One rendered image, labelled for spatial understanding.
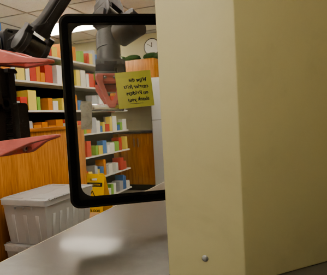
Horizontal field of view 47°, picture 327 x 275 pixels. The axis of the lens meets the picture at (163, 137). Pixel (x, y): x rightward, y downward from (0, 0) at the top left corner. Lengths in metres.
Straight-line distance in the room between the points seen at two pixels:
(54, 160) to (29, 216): 0.84
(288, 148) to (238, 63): 0.14
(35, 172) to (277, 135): 2.89
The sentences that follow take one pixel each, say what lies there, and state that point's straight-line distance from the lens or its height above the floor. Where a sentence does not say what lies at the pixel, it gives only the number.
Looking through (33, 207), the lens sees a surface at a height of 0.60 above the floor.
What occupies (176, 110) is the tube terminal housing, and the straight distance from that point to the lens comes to 0.52.
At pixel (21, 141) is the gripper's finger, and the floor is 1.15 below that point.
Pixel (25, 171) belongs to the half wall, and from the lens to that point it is 3.23.
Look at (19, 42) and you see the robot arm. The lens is 1.31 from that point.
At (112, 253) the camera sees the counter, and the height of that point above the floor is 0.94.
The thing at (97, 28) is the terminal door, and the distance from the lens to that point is 0.81.
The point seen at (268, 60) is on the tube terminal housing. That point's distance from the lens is 0.54.
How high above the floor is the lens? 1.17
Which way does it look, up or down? 3 degrees down
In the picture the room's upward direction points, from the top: 3 degrees counter-clockwise
